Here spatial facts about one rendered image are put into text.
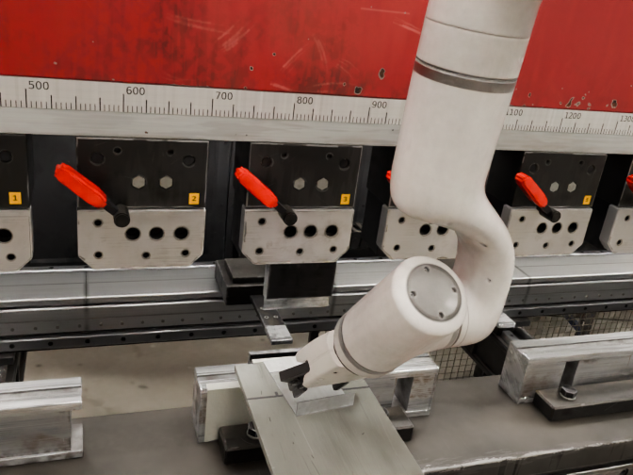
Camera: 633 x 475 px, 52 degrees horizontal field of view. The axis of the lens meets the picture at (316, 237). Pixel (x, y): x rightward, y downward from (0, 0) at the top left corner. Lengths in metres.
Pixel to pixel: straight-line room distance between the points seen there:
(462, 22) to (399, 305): 0.26
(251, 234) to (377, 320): 0.25
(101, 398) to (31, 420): 1.61
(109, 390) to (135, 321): 1.43
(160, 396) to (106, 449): 1.56
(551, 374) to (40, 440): 0.84
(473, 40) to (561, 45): 0.43
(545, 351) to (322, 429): 0.51
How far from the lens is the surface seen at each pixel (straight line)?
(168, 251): 0.83
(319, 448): 0.84
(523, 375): 1.21
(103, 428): 1.06
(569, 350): 1.26
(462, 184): 0.59
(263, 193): 0.78
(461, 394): 1.22
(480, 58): 0.56
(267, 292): 0.93
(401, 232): 0.92
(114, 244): 0.82
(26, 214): 0.81
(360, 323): 0.69
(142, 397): 2.57
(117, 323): 1.20
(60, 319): 1.19
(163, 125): 0.78
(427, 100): 0.57
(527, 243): 1.04
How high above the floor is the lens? 1.55
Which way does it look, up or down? 22 degrees down
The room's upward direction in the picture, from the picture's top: 7 degrees clockwise
